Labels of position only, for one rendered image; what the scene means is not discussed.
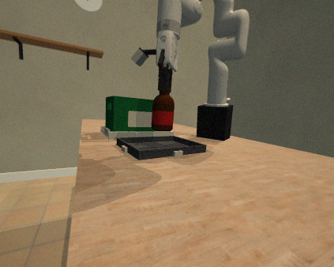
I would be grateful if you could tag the brown glass bottle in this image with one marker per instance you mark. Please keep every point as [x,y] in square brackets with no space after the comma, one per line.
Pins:
[163,107]

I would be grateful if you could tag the dark green crate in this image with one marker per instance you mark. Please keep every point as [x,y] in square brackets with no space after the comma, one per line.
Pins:
[125,114]

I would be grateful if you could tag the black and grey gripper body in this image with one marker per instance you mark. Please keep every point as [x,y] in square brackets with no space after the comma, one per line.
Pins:
[168,40]

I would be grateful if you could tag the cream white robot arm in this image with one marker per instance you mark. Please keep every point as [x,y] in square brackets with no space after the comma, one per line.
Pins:
[175,14]

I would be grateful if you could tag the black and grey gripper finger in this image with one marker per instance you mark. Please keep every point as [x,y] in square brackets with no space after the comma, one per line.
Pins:
[169,76]
[163,81]

